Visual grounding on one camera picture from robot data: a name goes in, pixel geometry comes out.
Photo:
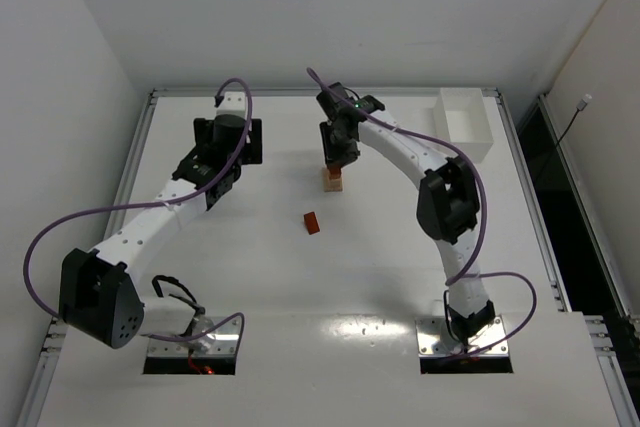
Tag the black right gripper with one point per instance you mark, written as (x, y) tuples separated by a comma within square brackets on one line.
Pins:
[(339, 153)]

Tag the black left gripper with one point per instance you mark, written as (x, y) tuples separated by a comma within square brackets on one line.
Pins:
[(201, 132)]

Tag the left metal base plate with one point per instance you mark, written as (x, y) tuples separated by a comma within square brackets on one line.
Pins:
[(220, 342)]

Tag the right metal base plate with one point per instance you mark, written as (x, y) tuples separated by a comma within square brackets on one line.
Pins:
[(434, 340)]

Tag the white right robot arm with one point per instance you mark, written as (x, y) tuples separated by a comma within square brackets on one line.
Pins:
[(451, 199)]

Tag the long light wood block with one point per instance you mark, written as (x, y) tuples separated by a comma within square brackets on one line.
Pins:
[(327, 186), (339, 186)]

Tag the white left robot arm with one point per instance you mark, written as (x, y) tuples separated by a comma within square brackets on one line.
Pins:
[(99, 292)]

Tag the red-brown wood block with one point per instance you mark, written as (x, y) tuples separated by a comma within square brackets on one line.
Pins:
[(334, 171), (311, 223)]

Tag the white perforated box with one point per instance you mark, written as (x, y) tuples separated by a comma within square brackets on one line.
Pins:
[(461, 119)]

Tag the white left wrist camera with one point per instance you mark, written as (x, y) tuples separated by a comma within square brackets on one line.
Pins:
[(231, 103)]

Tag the metal base plate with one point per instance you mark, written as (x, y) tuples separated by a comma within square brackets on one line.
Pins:
[(220, 342), (434, 340)]

